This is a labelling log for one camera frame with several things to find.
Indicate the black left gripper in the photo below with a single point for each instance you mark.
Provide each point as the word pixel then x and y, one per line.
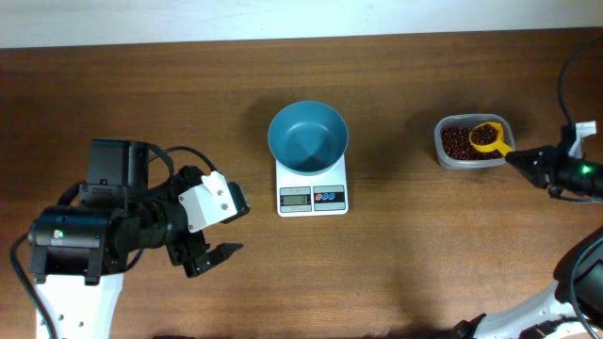
pixel 184 246

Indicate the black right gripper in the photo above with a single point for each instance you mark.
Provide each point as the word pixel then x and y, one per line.
pixel 548 166

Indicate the yellow plastic measuring scoop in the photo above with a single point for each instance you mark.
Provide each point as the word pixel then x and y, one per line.
pixel 499 146

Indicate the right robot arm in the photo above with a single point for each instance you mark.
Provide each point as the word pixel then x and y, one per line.
pixel 572 304

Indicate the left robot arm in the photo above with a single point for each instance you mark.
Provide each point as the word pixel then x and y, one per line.
pixel 133 199

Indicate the red beans in scoop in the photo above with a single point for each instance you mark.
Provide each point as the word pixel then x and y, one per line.
pixel 484 135

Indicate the white digital kitchen scale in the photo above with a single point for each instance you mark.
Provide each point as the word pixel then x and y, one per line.
pixel 312 194

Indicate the teal blue bowl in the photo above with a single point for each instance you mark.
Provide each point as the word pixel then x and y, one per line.
pixel 308 137

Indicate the clear plastic container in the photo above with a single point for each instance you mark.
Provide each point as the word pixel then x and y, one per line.
pixel 469 120

